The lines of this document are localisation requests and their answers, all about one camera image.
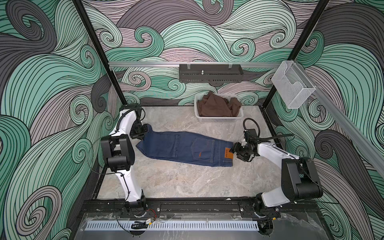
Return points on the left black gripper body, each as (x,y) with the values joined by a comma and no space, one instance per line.
(139,131)

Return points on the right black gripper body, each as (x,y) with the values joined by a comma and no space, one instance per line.
(241,151)

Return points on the blue denim trousers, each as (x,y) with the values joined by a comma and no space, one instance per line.
(186,147)

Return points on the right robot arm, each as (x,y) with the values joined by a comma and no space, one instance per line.
(299,177)

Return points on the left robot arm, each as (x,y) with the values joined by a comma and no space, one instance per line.
(119,155)

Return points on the brown trousers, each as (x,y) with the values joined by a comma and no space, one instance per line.
(212,105)

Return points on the white plastic laundry basket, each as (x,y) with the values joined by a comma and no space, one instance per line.
(199,97)

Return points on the black perforated metal tray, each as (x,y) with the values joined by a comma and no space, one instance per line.
(210,73)

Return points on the aluminium rail back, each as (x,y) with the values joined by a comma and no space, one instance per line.
(152,64)

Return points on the aluminium rail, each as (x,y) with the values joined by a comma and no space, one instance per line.
(356,101)
(152,64)

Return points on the white slotted cable duct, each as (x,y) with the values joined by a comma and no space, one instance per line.
(175,226)

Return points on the clear plastic wall bin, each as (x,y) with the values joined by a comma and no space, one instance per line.
(293,84)

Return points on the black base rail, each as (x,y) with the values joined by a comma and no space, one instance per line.
(160,208)

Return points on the aluminium rail right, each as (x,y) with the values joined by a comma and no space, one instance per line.
(356,101)

